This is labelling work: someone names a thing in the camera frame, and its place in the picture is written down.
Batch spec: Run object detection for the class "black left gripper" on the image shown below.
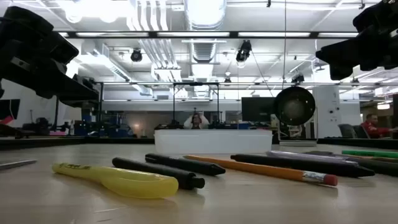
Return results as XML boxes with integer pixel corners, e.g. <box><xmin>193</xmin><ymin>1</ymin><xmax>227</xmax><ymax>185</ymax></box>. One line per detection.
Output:
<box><xmin>0</xmin><ymin>6</ymin><xmax>100</xmax><ymax>108</ymax></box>

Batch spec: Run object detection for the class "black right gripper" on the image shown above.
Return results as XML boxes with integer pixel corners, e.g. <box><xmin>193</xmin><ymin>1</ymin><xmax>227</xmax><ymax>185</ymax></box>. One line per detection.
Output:
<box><xmin>315</xmin><ymin>0</ymin><xmax>398</xmax><ymax>81</ymax></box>

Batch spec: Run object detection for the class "silver object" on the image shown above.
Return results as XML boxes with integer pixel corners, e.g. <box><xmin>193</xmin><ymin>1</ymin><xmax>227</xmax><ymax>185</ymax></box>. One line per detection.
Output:
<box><xmin>0</xmin><ymin>159</ymin><xmax>38</xmax><ymax>171</ymax></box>

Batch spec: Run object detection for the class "green pen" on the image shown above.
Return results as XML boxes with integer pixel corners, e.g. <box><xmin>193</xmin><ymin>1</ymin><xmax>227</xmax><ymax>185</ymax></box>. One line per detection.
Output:
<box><xmin>341</xmin><ymin>149</ymin><xmax>398</xmax><ymax>159</ymax></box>

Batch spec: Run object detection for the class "translucent purple pen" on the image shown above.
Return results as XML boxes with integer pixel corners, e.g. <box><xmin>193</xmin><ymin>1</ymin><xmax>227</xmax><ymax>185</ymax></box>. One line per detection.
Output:
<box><xmin>266</xmin><ymin>150</ymin><xmax>358</xmax><ymax>166</ymax></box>

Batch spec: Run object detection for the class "black click pen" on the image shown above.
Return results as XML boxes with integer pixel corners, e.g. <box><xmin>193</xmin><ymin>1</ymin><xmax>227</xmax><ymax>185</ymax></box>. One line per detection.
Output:
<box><xmin>111</xmin><ymin>156</ymin><xmax>206</xmax><ymax>190</ymax></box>
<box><xmin>144</xmin><ymin>152</ymin><xmax>226</xmax><ymax>177</ymax></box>

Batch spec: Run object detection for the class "black pencil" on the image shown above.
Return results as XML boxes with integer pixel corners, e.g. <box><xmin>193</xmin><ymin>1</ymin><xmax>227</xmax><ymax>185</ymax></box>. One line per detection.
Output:
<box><xmin>230</xmin><ymin>153</ymin><xmax>376</xmax><ymax>178</ymax></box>

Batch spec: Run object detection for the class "yellow highlighter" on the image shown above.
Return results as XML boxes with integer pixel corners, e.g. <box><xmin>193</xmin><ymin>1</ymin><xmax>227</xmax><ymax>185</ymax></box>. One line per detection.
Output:
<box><xmin>51</xmin><ymin>161</ymin><xmax>180</xmax><ymax>199</ymax></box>

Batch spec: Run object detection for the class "orange pencil with red eraser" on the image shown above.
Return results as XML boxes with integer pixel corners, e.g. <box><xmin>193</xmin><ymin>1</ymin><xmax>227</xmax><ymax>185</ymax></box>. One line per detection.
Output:
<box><xmin>183</xmin><ymin>154</ymin><xmax>339</xmax><ymax>187</ymax></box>

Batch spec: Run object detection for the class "translucent white supply box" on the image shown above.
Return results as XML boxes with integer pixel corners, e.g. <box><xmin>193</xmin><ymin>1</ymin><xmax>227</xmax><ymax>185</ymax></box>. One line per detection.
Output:
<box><xmin>154</xmin><ymin>129</ymin><xmax>274</xmax><ymax>155</ymax></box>

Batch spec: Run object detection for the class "black metal rack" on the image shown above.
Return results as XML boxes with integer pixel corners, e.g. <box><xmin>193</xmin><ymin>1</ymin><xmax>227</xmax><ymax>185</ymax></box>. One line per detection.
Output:
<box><xmin>93</xmin><ymin>81</ymin><xmax>105</xmax><ymax>138</ymax></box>

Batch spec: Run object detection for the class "blue storage bin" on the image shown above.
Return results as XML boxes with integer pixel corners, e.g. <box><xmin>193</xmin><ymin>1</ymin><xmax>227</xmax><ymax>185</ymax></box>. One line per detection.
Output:
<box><xmin>107</xmin><ymin>123</ymin><xmax>131</xmax><ymax>138</ymax></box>

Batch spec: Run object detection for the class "black ceiling spotlight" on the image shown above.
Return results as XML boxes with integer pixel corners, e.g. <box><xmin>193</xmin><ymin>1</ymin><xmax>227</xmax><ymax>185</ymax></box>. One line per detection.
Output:
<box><xmin>130</xmin><ymin>48</ymin><xmax>143</xmax><ymax>63</ymax></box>
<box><xmin>235</xmin><ymin>39</ymin><xmax>252</xmax><ymax>63</ymax></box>

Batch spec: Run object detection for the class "grey office chair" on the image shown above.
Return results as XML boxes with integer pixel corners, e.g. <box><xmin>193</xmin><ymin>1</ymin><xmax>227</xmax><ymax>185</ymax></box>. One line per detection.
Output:
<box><xmin>338</xmin><ymin>123</ymin><xmax>357</xmax><ymax>139</ymax></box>
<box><xmin>353</xmin><ymin>124</ymin><xmax>370</xmax><ymax>139</ymax></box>

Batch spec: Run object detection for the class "black monitor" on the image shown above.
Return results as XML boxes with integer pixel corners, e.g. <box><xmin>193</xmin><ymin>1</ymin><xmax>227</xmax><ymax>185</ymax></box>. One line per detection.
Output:
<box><xmin>0</xmin><ymin>98</ymin><xmax>21</xmax><ymax>121</ymax></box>
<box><xmin>241</xmin><ymin>96</ymin><xmax>276</xmax><ymax>123</ymax></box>

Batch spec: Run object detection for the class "person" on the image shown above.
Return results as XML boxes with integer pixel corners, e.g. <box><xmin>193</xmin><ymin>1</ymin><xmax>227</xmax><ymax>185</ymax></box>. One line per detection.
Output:
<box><xmin>360</xmin><ymin>113</ymin><xmax>396</xmax><ymax>139</ymax></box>
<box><xmin>183</xmin><ymin>112</ymin><xmax>210</xmax><ymax>130</ymax></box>

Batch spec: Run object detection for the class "black table edge rail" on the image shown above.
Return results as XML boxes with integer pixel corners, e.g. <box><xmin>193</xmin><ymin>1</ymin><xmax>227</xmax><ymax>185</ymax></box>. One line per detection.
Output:
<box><xmin>0</xmin><ymin>136</ymin><xmax>398</xmax><ymax>151</ymax></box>

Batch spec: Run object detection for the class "thin hanging cable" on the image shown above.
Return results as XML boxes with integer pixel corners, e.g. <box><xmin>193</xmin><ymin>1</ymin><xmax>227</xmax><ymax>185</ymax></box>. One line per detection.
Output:
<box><xmin>281</xmin><ymin>0</ymin><xmax>287</xmax><ymax>90</ymax></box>

